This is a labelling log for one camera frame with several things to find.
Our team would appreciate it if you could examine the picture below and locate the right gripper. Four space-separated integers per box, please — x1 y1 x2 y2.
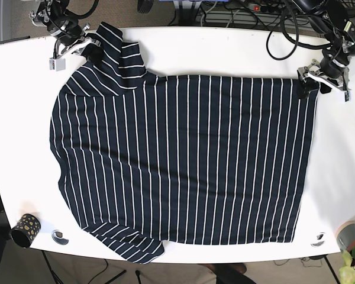
49 26 104 72

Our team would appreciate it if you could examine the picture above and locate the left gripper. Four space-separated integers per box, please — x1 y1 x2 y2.
296 47 350 102

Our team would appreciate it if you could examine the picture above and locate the navy white-striped T-shirt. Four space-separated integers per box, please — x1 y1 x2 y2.
50 22 318 264

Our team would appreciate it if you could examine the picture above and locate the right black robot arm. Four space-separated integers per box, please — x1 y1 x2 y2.
29 0 104 71

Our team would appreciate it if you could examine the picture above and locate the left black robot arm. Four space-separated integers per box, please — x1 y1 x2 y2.
268 1 355 102

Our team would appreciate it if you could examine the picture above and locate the grey tape roll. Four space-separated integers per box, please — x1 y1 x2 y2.
336 221 355 252

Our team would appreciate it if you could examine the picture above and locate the black gold-dotted cup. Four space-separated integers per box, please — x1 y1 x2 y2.
10 214 41 249

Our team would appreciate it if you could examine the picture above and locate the right table cable grommet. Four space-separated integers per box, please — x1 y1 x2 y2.
310 232 326 248

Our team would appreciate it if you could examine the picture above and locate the table cable grommet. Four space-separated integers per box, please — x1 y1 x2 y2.
310 232 326 248
51 230 69 246

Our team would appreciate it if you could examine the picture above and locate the left table cable grommet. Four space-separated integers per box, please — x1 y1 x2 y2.
51 230 69 246

